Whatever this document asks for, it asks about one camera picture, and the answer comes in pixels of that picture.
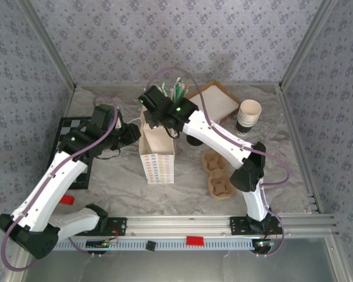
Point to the white paper bag flower print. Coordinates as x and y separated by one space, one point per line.
158 170

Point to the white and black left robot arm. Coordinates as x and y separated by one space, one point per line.
53 179

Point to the white wrapped straw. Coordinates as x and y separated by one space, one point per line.
164 87
179 82

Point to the green wrapped straw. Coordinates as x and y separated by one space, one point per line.
181 89

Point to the wooden stirrer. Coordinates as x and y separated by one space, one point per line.
188 88

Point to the black and grey chessboard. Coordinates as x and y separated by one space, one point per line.
65 126

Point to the stack of black cup lids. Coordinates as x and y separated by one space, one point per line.
194 142

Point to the white paper napkin pile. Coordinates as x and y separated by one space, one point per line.
214 102

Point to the brown cardboard tray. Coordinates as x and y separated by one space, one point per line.
236 102

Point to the small red block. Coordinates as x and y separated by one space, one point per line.
68 199

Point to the stack of paper cups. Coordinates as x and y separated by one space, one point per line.
249 111

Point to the stack of brown pulp cup carriers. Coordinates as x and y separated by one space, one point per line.
220 188

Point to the circuit board with green light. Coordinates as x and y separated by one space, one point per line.
101 244
262 244

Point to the small black square part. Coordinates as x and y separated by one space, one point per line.
150 245

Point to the red plastic block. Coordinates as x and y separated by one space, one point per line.
195 241

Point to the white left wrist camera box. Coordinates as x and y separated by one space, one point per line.
119 124

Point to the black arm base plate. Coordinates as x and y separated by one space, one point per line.
117 226
238 226

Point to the aluminium frame post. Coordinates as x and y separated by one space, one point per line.
307 44
51 47

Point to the aluminium frame rail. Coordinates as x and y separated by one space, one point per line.
179 226

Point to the aluminium side rail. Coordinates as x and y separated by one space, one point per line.
299 147

